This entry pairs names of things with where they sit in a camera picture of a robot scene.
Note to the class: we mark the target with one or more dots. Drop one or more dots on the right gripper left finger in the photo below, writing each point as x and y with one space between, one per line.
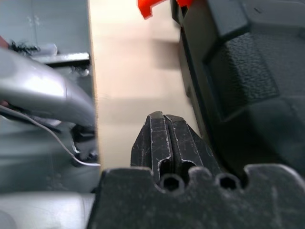
157 143

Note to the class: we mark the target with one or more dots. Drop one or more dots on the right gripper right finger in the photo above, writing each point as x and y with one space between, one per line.
190 148

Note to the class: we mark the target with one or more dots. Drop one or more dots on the black tool case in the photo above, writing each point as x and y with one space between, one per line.
238 71

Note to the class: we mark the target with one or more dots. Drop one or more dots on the orange plastic latch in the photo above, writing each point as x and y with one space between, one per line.
145 7

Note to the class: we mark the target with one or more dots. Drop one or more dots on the silver robot left leg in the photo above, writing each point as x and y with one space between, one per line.
35 88

